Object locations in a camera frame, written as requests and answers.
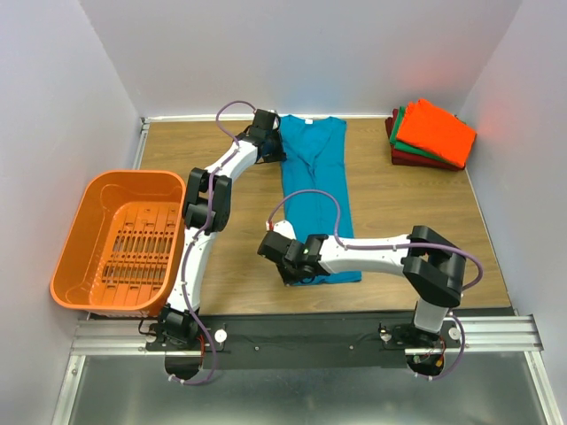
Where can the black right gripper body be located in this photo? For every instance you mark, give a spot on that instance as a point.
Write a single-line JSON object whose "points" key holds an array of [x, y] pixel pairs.
{"points": [[288, 275]]}

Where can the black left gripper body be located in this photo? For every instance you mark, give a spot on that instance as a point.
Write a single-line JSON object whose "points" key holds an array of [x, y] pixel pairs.
{"points": [[274, 151]]}

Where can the blue t shirt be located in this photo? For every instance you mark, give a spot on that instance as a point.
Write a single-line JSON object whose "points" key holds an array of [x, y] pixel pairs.
{"points": [[315, 159]]}

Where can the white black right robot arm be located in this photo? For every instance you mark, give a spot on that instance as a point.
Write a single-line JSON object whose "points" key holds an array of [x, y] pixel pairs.
{"points": [[433, 266]]}

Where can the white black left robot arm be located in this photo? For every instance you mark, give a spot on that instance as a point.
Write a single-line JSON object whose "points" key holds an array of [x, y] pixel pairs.
{"points": [[206, 210]]}

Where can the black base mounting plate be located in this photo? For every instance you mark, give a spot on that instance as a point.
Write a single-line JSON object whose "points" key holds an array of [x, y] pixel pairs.
{"points": [[298, 341]]}

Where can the folded orange t shirt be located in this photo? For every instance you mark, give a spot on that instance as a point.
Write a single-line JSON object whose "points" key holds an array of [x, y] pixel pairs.
{"points": [[435, 131]]}

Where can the orange plastic laundry basket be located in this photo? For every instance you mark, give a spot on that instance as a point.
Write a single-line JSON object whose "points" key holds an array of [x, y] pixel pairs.
{"points": [[121, 255]]}

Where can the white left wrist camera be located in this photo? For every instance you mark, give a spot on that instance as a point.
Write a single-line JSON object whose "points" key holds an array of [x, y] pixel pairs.
{"points": [[284, 228]]}

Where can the aluminium frame rail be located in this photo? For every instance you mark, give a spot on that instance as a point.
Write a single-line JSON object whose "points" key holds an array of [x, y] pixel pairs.
{"points": [[495, 376]]}

